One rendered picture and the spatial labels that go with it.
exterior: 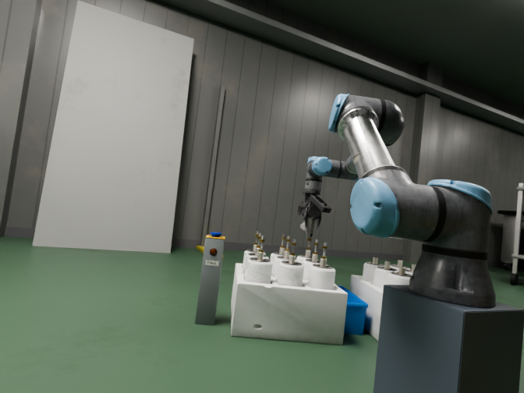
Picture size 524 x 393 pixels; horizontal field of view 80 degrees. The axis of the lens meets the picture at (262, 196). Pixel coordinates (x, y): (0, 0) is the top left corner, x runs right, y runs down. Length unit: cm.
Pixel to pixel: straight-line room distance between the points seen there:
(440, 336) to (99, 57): 294
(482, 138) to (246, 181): 408
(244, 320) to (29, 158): 249
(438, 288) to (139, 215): 235
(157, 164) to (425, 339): 244
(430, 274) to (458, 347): 13
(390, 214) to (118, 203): 234
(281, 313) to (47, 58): 286
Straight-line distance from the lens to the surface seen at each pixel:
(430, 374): 72
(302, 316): 116
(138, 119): 290
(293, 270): 115
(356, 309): 134
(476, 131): 605
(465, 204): 71
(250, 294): 111
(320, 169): 131
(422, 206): 66
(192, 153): 321
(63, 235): 274
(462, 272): 71
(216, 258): 117
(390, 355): 77
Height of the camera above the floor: 43
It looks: 3 degrees up
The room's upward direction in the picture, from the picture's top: 7 degrees clockwise
